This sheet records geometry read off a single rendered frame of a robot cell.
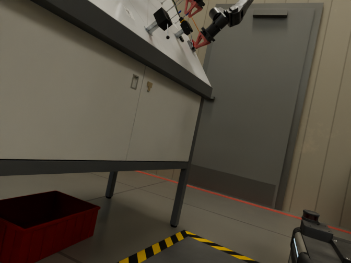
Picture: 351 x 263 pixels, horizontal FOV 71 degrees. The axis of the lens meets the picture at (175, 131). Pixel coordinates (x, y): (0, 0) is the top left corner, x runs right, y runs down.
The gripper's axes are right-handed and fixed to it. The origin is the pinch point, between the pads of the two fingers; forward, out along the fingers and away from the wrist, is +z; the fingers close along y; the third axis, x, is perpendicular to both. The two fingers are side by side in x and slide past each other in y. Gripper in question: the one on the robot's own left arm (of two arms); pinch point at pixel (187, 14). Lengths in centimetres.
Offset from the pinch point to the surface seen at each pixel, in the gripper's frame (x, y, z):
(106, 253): 53, 52, 97
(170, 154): 41, 15, 61
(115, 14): 9, 59, 16
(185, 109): 30, 4, 40
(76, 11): 12, 76, 19
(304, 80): 66, -161, -20
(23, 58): 14, 86, 34
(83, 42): 12, 70, 27
